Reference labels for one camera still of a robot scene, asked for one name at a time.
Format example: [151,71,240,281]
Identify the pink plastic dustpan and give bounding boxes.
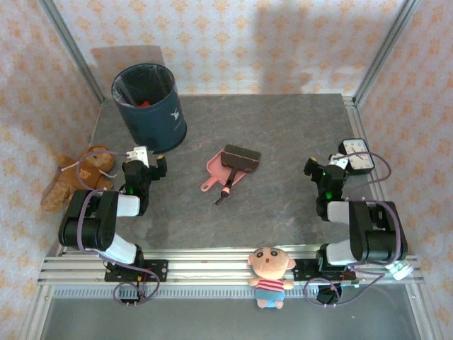
[200,148,248,193]

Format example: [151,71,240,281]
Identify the dark brown hand brush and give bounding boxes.
[214,144,263,207]

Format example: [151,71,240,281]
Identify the dark blue trash bin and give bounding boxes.
[111,63,188,154]

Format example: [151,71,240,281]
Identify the black alarm clock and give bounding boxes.
[338,137,376,177]

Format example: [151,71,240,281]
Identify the brown teddy bear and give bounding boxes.
[40,144,117,213]

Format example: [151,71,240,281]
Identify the clear plastic bin liner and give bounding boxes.
[112,64,176,107]

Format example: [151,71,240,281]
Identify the cartoon boy plush doll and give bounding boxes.
[247,246,297,310]

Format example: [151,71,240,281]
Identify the white green drink bottle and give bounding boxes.
[385,261,415,281]

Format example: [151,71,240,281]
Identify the slotted metal vent strip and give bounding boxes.
[52,285,408,299]

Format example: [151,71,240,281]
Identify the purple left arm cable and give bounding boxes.
[76,150,159,306]

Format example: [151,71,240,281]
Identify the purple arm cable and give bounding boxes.
[303,150,404,308]
[76,150,159,306]

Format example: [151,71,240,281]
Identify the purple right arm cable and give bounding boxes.
[303,150,404,308]

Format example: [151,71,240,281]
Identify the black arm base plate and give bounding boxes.
[104,259,169,283]
[292,258,360,285]

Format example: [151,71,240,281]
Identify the wide aluminium extrusion rail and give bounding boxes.
[37,247,424,286]

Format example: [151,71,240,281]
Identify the black cable connector box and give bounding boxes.
[316,284,344,307]
[118,285,144,308]

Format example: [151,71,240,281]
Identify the aluminium frame post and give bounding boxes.
[38,0,106,104]
[352,0,422,107]

